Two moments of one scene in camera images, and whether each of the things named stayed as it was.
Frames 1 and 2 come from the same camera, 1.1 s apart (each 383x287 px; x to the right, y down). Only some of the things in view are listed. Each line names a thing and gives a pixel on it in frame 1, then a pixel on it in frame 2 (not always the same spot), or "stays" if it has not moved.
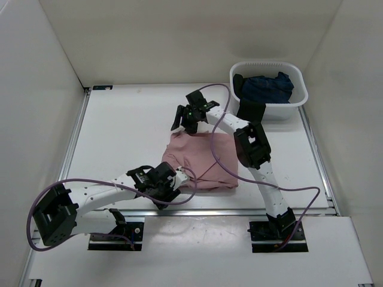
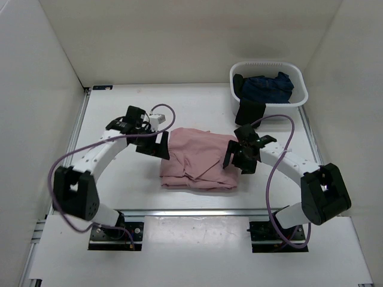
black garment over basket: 251,110 stays
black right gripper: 191,128 to 248,168
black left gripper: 170,193 to 161,150
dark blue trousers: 276,90 stays
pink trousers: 208,159 stays
